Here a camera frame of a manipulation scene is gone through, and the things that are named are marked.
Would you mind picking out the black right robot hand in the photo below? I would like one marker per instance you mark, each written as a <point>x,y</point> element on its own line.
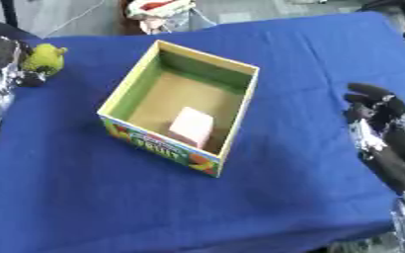
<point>393,158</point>

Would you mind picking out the green soft toy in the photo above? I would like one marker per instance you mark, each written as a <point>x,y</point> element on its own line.
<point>43,59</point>

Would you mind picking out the tan cardboard box green inside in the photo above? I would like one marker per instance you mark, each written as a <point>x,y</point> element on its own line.
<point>148,85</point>

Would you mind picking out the black pole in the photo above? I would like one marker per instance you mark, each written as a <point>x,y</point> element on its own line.
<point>9,11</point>

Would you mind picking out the white and red bag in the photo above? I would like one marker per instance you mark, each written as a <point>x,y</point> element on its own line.
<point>157,13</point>

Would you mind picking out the pink cube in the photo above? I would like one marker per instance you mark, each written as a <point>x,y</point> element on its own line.
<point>192,126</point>

